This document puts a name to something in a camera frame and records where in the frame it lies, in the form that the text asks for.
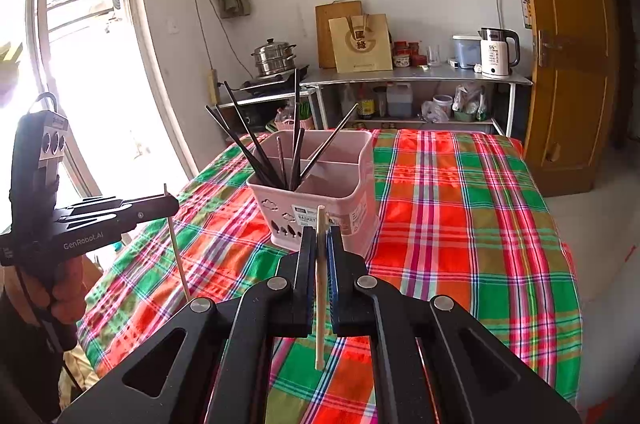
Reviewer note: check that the window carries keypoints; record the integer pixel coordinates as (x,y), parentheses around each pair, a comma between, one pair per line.
(90,54)

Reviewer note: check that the beige chopstick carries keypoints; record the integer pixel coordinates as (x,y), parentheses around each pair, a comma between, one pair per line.
(320,304)
(180,256)

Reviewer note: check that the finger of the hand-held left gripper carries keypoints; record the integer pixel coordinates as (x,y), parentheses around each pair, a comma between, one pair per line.
(145,207)

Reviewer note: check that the plaid tablecloth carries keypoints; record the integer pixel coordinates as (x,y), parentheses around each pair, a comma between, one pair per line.
(475,229)

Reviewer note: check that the steel steamer pot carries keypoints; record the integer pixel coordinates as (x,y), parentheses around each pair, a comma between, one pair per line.
(274,59)

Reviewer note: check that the pale blue lidded container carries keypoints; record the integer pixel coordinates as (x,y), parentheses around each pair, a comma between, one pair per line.
(466,53)

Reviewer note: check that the black chopstick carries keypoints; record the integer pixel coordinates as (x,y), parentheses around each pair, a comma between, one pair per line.
(236,144)
(244,144)
(295,114)
(249,129)
(330,139)
(299,154)

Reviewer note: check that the green vegetables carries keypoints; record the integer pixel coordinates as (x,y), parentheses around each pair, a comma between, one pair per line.
(302,116)

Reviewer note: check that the white plastic tub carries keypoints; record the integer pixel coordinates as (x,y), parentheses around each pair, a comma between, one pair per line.
(442,104)

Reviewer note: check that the beige power strip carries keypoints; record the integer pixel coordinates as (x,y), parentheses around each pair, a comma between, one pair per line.
(213,86)

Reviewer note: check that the wooden door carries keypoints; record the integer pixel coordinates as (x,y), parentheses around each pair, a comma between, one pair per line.
(565,54)

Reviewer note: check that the clear drinking glass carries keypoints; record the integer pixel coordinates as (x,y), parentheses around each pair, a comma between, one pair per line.
(434,56)

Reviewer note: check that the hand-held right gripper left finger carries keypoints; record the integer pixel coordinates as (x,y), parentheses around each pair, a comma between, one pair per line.
(295,299)

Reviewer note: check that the steel shelf table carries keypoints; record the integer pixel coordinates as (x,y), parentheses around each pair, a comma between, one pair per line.
(425,76)

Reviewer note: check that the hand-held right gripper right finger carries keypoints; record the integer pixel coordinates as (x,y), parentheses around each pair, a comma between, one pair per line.
(337,299)

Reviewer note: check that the bagged groceries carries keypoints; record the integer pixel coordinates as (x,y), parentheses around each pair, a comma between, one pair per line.
(472,101)

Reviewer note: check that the clear plastic bag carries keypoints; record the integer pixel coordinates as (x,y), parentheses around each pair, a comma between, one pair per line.
(432,113)

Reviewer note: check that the person's left hand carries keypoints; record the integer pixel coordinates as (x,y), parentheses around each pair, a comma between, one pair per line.
(70,304)

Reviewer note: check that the low steel stove stand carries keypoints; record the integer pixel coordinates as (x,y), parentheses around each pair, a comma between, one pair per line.
(260,101)

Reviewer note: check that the red jar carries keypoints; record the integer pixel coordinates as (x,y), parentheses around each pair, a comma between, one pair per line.
(401,54)
(417,53)

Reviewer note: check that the dark sauce bottle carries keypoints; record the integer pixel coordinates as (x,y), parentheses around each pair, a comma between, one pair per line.
(366,104)

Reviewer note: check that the black induction cooker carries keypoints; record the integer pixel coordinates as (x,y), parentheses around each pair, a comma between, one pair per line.
(270,83)

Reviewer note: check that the white electric kettle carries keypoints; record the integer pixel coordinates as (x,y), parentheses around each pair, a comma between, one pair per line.
(495,56)

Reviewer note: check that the pink plastic utensil basket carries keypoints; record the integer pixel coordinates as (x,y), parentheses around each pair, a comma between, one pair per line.
(357,204)

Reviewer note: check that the grey plastic jug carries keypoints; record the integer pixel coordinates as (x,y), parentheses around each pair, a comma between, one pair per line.
(400,100)

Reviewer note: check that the wooden cutting board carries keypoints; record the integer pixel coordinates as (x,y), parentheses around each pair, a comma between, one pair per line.
(340,11)

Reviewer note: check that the brown paper bag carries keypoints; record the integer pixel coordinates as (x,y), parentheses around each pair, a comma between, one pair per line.
(362,49)

